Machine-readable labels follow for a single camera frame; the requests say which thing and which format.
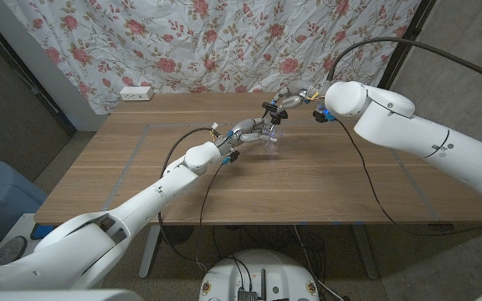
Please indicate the black vertical post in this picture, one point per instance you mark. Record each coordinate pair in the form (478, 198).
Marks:
(404, 54)

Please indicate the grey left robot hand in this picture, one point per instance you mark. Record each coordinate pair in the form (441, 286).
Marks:
(247, 131)

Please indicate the grey table leg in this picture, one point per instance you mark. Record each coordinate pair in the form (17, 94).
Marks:
(366, 255)

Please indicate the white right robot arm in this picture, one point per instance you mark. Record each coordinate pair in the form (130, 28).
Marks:
(412, 129)

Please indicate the blue storage bin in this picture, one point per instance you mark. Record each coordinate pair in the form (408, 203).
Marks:
(2, 192)

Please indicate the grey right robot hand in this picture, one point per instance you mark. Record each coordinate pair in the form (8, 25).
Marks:
(301, 94)

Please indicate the white floor platform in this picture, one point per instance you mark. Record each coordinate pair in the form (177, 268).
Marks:
(19, 226)

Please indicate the white power strip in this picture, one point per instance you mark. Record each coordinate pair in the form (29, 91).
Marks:
(136, 93)

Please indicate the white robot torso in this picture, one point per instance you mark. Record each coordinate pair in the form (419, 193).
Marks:
(57, 296)

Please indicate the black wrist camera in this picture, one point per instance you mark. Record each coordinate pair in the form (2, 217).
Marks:
(232, 157)
(321, 115)

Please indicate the black sprayer head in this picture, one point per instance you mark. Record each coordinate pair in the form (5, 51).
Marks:
(271, 109)

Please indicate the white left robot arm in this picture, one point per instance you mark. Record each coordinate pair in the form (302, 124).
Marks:
(149, 200)

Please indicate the black round floor fan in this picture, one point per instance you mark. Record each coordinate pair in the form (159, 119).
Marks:
(177, 235)

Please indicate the grey shoe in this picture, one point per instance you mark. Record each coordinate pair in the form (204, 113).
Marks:
(11, 251)

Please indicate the black door frame strip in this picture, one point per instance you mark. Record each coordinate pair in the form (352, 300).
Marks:
(23, 71)

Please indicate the clear plastic spray bottle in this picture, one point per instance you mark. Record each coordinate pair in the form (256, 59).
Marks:
(271, 146)

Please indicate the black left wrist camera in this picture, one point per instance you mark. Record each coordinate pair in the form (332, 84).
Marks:
(232, 157)

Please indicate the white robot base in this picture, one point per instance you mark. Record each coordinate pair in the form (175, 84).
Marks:
(262, 267)

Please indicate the floral print curtain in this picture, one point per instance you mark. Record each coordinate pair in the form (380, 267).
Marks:
(182, 42)

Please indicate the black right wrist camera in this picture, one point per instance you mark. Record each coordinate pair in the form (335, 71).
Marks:
(321, 115)

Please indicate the white table leg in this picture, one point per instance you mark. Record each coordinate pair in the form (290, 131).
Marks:
(149, 255)

